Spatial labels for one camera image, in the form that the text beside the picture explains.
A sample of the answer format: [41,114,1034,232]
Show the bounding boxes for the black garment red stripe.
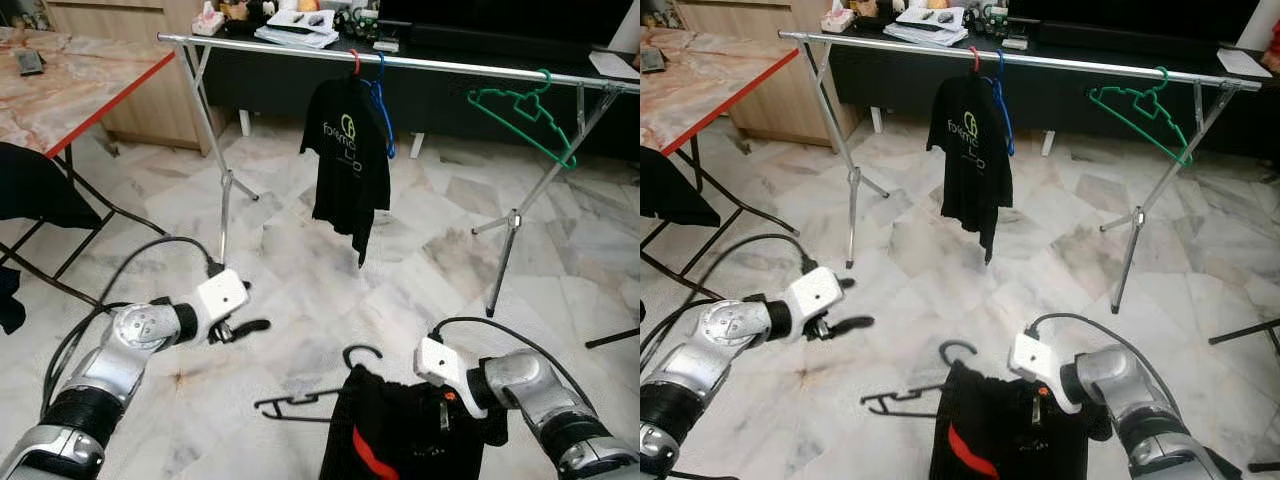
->
[928,358,1111,480]
[320,363,511,480]

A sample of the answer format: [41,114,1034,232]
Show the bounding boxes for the blue plastic hanger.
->
[985,48,1017,158]
[367,52,397,161]

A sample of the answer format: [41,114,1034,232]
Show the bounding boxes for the green plastic hanger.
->
[1087,66,1196,168]
[467,68,579,171]

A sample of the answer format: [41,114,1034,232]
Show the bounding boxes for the black metal chair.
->
[640,145,801,301]
[0,140,171,311]

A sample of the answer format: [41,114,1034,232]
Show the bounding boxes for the black fonemax print t-shirt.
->
[925,73,1015,266]
[300,75,393,269]

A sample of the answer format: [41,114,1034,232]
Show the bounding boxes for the black folding chair white dot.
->
[585,325,640,351]
[1208,318,1280,471]

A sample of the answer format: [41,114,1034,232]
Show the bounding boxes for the black draped cloth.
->
[0,142,101,231]
[640,148,721,229]

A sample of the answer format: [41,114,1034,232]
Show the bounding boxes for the light wooden cabinet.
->
[680,0,856,146]
[45,0,231,151]

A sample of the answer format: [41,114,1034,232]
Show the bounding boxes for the silver metal clothes rack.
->
[778,30,1264,315]
[157,32,640,319]

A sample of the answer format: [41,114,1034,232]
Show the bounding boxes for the stack of white papers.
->
[885,20,969,46]
[255,22,341,49]

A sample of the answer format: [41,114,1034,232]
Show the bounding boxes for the marble table red edge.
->
[0,28,176,159]

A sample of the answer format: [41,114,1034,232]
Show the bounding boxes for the white rectangular tray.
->
[895,5,966,29]
[265,8,336,31]

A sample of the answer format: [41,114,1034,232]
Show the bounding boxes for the black television console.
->
[195,15,640,156]
[820,12,1280,156]

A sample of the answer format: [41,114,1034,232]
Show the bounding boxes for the white paper sheet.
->
[1215,48,1276,79]
[588,50,640,81]

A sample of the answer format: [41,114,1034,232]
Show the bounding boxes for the black soundbar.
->
[1035,20,1226,51]
[405,22,606,55]

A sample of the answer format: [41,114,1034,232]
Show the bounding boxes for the black flat television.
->
[1005,0,1261,23]
[378,0,640,26]

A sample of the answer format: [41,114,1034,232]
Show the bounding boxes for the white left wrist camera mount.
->
[783,265,846,326]
[195,267,251,323]

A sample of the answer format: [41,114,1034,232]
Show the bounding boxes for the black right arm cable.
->
[430,315,596,411]
[1025,312,1181,411]

